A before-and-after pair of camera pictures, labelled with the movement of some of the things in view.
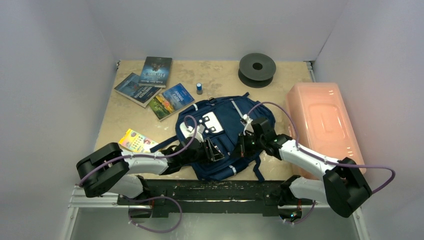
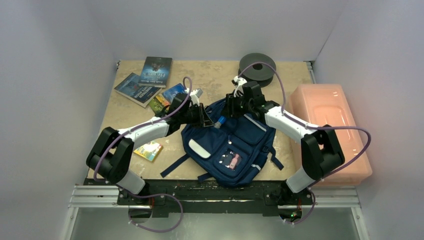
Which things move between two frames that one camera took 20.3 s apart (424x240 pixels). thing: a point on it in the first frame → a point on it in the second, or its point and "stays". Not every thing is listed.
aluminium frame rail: [81, 198] stays
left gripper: [210, 153] → [203, 118]
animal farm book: [170, 101] stays
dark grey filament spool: [256, 70] stays
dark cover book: [155, 72] stays
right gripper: [244, 146] → [231, 108]
